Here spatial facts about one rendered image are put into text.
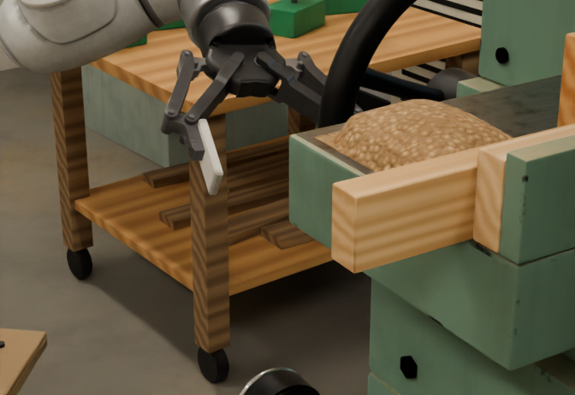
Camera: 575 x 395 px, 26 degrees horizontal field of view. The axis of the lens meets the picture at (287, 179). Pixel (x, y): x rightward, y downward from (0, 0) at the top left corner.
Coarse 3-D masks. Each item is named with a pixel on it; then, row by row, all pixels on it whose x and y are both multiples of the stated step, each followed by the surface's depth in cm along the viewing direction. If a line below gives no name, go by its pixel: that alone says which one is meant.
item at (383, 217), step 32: (448, 160) 62; (352, 192) 58; (384, 192) 58; (416, 192) 59; (448, 192) 60; (352, 224) 58; (384, 224) 59; (416, 224) 60; (448, 224) 61; (352, 256) 59; (384, 256) 60
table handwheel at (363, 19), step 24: (384, 0) 98; (408, 0) 98; (360, 24) 98; (384, 24) 98; (360, 48) 98; (336, 72) 98; (360, 72) 98; (456, 72) 106; (336, 96) 98; (408, 96) 103; (432, 96) 104; (336, 120) 99
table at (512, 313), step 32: (480, 96) 82; (512, 96) 82; (544, 96) 82; (320, 128) 77; (512, 128) 77; (544, 128) 77; (320, 160) 73; (352, 160) 72; (320, 192) 74; (320, 224) 75; (416, 256) 67; (448, 256) 64; (480, 256) 62; (544, 256) 61; (416, 288) 68; (448, 288) 65; (480, 288) 63; (512, 288) 60; (544, 288) 61; (448, 320) 66; (480, 320) 63; (512, 320) 61; (544, 320) 62; (512, 352) 62; (544, 352) 63
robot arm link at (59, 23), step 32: (32, 0) 130; (64, 0) 129; (96, 0) 130; (128, 0) 132; (0, 32) 134; (32, 32) 132; (64, 32) 132; (96, 32) 133; (128, 32) 134; (32, 64) 135; (64, 64) 135
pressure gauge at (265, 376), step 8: (272, 368) 90; (280, 368) 91; (288, 368) 91; (256, 376) 90; (264, 376) 90; (272, 376) 90; (280, 376) 90; (288, 376) 90; (296, 376) 90; (248, 384) 90; (256, 384) 89; (264, 384) 89; (272, 384) 89; (280, 384) 89; (288, 384) 89; (296, 384) 89; (304, 384) 89; (240, 392) 90; (248, 392) 89; (256, 392) 89; (264, 392) 88; (272, 392) 88; (280, 392) 88; (288, 392) 88; (296, 392) 89; (304, 392) 89; (312, 392) 90
